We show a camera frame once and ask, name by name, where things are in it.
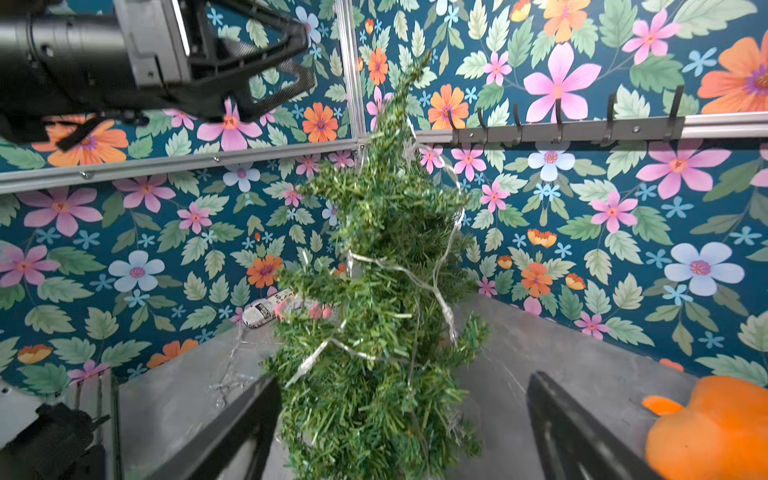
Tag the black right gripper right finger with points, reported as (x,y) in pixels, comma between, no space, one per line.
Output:
(571,442)

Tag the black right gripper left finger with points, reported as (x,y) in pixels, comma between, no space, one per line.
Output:
(252,417)

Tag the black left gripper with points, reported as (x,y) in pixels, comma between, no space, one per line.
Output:
(198,60)

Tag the green christmas tree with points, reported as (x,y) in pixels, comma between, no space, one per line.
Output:
(373,391)

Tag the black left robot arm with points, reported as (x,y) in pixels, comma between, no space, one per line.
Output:
(80,70)

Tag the pink alarm clock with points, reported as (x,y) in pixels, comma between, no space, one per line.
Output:
(296,305)

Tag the orange plush toy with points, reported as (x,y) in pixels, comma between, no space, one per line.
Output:
(721,433)

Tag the aluminium frame struts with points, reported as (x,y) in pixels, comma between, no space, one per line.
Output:
(485,57)

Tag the black coat hook rail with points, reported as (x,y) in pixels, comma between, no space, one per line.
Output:
(671,127)

